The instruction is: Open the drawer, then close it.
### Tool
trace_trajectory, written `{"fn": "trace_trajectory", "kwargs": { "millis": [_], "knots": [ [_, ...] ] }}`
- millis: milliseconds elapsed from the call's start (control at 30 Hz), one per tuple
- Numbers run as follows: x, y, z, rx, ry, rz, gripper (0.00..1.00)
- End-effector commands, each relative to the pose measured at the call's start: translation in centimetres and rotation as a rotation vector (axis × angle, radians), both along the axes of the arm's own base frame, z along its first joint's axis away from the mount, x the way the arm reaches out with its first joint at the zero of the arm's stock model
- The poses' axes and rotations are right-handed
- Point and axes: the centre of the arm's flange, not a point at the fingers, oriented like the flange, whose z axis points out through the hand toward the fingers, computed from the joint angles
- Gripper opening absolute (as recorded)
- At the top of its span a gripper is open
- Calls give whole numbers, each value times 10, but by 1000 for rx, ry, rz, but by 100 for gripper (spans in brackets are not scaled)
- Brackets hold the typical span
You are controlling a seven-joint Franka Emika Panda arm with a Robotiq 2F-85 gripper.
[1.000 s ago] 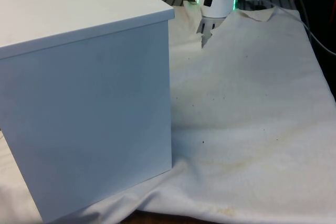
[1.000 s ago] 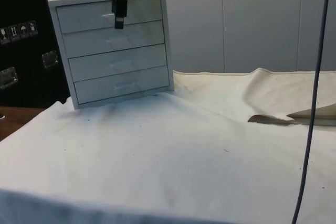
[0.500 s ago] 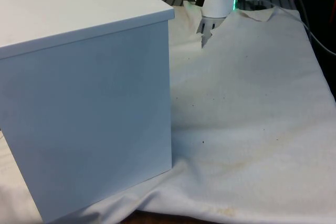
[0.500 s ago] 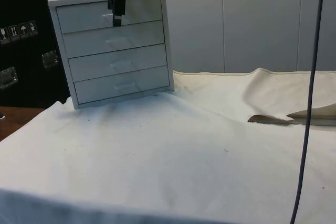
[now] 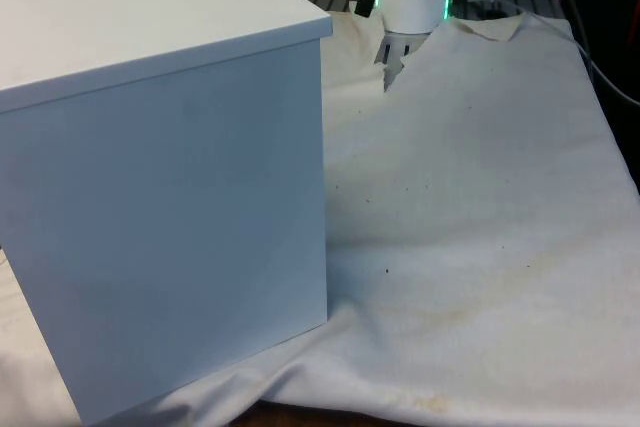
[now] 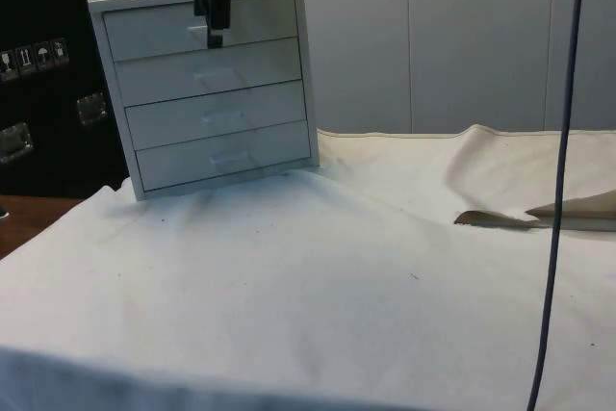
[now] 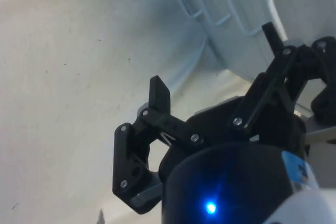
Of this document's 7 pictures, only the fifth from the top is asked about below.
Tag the white chest of drawers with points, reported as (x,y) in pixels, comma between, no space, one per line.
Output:
(165,187)

